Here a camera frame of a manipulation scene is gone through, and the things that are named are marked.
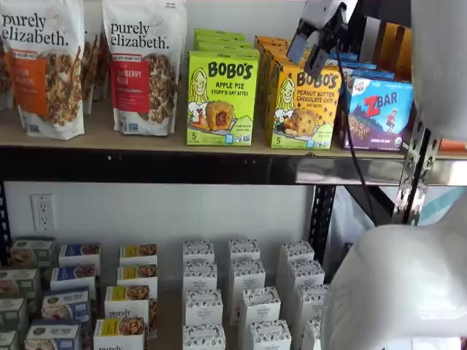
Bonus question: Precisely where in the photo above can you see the granola bag orange label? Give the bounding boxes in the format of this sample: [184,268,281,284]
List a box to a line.
[0,0,86,141]

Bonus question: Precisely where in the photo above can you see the white granola bag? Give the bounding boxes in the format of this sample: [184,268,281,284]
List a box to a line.
[0,34,15,112]
[82,0,107,117]
[93,31,112,103]

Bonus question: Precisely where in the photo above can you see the black metal shelf rack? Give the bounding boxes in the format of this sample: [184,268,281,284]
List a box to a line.
[0,0,441,269]

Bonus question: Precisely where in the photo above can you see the white patterned box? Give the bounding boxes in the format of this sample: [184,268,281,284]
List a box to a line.
[287,259,326,289]
[295,284,330,322]
[183,289,224,327]
[228,258,267,325]
[182,239,216,265]
[276,240,316,292]
[181,323,227,350]
[248,319,293,350]
[182,260,219,292]
[228,238,262,263]
[238,286,282,325]
[301,317,324,350]

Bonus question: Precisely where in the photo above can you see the white small cartons group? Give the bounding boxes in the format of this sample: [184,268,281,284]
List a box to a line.
[145,280,242,350]

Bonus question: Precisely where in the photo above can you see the white wall outlet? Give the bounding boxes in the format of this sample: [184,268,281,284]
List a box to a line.
[29,192,55,233]

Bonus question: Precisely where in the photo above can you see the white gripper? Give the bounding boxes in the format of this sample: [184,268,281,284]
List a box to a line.
[286,0,360,79]

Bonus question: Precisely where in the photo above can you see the black cable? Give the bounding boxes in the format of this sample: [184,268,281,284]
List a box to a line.
[333,36,380,225]

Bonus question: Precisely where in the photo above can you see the large orange box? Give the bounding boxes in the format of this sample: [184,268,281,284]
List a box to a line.
[439,137,467,152]
[377,20,414,82]

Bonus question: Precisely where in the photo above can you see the granola box green label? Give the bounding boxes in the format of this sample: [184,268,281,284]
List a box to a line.
[0,297,29,331]
[0,268,42,298]
[9,237,56,269]
[0,330,20,350]

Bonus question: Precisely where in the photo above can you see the yellow Bobo's peanut butter box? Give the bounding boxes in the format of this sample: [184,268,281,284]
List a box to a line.
[254,35,301,121]
[259,44,306,127]
[269,60,343,150]
[264,52,311,134]

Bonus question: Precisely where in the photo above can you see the granola bag red label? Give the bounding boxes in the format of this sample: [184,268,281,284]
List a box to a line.
[101,0,188,137]

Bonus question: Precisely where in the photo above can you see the granola box yellow label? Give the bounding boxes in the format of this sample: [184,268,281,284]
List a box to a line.
[116,264,159,292]
[93,317,146,350]
[119,244,158,267]
[104,284,159,338]

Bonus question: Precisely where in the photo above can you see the blue Zbar box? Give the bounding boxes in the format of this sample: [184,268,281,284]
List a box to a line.
[328,52,359,63]
[341,61,378,72]
[344,68,395,82]
[341,74,416,153]

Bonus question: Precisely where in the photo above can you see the granola box blue label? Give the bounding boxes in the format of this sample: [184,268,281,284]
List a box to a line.
[23,319,84,350]
[50,265,99,292]
[41,287,92,324]
[58,243,102,267]

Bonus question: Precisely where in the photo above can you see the green Bobo's apple pie box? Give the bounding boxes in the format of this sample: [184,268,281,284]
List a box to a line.
[193,37,253,48]
[193,28,247,41]
[195,44,260,54]
[186,50,260,147]

